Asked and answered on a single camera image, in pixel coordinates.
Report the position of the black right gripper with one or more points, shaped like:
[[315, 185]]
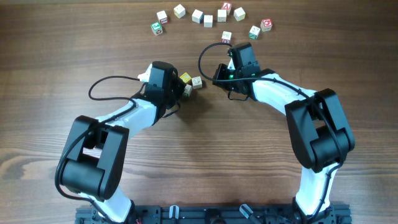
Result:
[[222, 70]]

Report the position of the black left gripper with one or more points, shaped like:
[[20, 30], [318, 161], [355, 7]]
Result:
[[179, 86]]

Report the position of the white green wooden block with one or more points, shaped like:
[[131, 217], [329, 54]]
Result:
[[187, 91]]

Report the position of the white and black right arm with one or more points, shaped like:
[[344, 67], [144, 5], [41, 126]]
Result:
[[320, 134]]

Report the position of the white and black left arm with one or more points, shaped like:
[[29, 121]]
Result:
[[91, 163]]

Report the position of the red bottomed wooden block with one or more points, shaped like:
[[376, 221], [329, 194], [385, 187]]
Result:
[[226, 37]]

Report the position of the green sided wooden block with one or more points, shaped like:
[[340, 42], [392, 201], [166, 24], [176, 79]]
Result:
[[254, 32]]

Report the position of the plain picture wooden block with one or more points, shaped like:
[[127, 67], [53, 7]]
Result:
[[208, 21]]

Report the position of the plain wooden block centre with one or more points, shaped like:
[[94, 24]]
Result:
[[221, 15]]

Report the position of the plain wooden block right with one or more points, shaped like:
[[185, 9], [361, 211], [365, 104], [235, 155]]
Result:
[[239, 14]]

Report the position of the blue sided wooden block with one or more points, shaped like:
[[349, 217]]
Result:
[[197, 16]]

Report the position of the green letter wooden block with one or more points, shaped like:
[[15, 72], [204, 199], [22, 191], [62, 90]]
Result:
[[157, 28]]

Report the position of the red letter O block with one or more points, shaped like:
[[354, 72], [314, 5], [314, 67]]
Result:
[[266, 25]]

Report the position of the red letter A block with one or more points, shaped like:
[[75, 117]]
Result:
[[227, 6]]

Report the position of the red sided wooden block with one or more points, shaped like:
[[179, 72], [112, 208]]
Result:
[[162, 17]]

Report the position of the yellow edged wooden block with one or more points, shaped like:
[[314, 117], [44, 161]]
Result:
[[179, 11]]

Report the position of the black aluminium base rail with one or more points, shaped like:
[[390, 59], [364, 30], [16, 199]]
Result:
[[280, 213]]

